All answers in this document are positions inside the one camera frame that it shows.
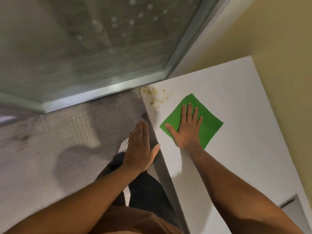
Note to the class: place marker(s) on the person's left forearm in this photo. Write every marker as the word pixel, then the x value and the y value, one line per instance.
pixel 80 207

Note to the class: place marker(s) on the person's white perforated shoe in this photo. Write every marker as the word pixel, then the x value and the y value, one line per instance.
pixel 123 144
pixel 126 196

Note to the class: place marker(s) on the person's left hand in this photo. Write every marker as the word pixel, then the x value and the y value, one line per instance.
pixel 137 153

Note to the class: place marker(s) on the brown food stain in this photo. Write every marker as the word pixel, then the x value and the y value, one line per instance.
pixel 156 96

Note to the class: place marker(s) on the person's right little finger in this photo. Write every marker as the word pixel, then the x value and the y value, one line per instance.
pixel 199 123

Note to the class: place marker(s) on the person's right hand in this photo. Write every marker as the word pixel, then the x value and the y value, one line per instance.
pixel 188 134

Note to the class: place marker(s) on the person's right middle finger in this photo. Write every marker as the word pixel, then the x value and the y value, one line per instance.
pixel 189 112

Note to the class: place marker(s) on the person's right forearm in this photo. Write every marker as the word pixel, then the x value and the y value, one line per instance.
pixel 234 192

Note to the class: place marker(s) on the person's dark trousers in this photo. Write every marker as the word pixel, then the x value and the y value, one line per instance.
pixel 148 192

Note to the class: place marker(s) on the person's left thumb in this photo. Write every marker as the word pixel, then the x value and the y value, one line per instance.
pixel 155 152

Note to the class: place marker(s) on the green microfibre cloth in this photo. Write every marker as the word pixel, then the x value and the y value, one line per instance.
pixel 207 129

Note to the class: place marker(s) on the frosted glass door metal frame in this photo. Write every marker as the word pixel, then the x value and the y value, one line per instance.
pixel 97 46

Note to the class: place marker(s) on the person's right thumb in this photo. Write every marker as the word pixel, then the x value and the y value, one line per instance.
pixel 171 130

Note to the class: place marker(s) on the person's brown shirt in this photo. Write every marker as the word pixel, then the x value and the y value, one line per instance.
pixel 131 222

